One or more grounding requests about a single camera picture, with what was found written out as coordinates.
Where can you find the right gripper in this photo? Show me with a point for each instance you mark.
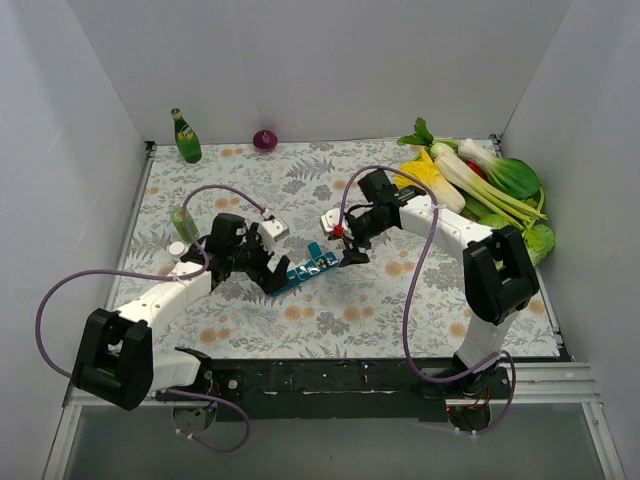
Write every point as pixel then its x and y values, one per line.
pixel 351 240

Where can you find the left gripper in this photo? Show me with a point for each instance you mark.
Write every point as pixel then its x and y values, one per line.
pixel 258 261

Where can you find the teal pill organizer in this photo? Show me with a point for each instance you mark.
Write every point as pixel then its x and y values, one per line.
pixel 319 262

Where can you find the white pill bottle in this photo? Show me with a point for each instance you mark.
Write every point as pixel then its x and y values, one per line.
pixel 177 250

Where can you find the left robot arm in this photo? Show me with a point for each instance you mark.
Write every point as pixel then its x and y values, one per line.
pixel 119 360

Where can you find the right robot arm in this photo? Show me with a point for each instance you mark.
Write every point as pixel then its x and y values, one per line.
pixel 499 278

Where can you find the floral table mat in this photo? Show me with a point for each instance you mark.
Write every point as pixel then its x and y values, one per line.
pixel 404 301

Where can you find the green can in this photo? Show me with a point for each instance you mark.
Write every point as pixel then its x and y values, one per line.
pixel 184 225

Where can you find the yellow napa cabbage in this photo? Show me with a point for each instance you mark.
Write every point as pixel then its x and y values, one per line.
pixel 423 168

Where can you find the purple onion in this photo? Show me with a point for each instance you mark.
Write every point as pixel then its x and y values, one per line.
pixel 265 140

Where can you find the parsley leaf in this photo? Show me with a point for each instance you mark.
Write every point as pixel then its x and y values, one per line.
pixel 421 135

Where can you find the red pepper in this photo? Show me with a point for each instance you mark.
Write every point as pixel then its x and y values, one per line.
pixel 476 169

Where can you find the green glass bottle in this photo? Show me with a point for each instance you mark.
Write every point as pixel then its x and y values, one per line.
pixel 186 139

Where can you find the bok choy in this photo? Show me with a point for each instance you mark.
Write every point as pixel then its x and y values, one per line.
pixel 509 175

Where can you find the green lettuce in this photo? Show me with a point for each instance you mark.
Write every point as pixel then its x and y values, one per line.
pixel 538 235

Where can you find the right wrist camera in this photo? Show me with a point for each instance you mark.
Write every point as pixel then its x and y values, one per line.
pixel 332 224

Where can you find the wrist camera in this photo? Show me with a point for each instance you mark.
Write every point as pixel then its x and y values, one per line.
pixel 272 231
pixel 332 224

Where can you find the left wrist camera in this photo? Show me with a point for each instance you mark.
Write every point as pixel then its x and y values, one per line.
pixel 272 231

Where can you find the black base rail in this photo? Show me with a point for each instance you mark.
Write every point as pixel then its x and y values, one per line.
pixel 326 389

